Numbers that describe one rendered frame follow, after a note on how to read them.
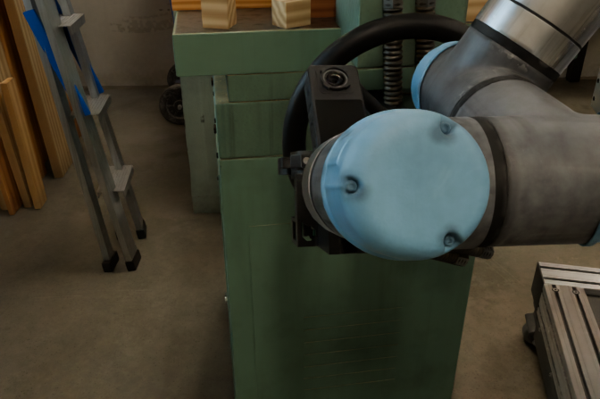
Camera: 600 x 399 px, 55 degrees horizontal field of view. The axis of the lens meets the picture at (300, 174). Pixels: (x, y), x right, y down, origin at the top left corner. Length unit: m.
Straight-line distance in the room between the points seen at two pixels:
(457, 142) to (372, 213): 0.05
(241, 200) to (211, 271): 0.94
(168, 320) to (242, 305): 0.67
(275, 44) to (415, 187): 0.56
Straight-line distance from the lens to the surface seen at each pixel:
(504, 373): 1.58
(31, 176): 2.26
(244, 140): 0.85
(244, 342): 1.07
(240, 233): 0.93
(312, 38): 0.82
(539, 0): 0.43
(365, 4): 0.72
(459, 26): 0.67
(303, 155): 0.48
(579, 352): 1.35
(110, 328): 1.69
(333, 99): 0.48
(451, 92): 0.42
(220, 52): 0.81
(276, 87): 0.83
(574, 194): 0.33
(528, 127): 0.33
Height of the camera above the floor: 1.08
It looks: 27 degrees down
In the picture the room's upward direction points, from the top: straight up
